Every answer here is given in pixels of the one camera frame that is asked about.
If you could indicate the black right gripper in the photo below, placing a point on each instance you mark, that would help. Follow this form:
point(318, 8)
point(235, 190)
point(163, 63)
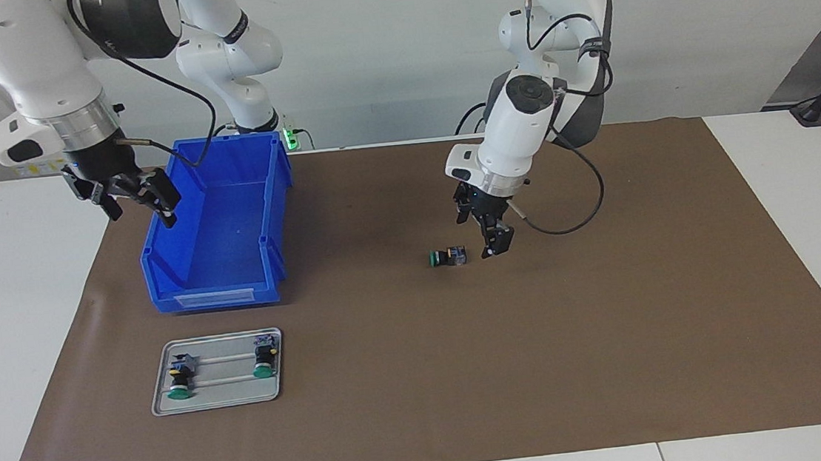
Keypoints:
point(101, 165)

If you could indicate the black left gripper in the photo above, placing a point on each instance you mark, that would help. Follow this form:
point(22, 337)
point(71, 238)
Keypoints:
point(484, 202)

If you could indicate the green push button switch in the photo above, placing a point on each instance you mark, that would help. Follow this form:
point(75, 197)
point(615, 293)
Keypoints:
point(181, 390)
point(450, 257)
point(264, 369)

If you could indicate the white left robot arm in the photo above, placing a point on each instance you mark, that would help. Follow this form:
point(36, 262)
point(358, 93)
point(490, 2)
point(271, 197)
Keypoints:
point(521, 132)

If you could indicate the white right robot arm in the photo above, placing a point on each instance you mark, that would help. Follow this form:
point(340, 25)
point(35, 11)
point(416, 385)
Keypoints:
point(31, 56)

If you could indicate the blue plastic storage bin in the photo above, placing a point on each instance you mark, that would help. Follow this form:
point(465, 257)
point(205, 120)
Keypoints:
point(225, 232)

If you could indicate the brown paper table mat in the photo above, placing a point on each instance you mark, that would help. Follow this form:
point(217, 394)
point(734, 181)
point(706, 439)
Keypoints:
point(467, 367)

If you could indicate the silver metal tray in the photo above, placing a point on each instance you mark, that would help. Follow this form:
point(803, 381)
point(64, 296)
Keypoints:
point(224, 391)

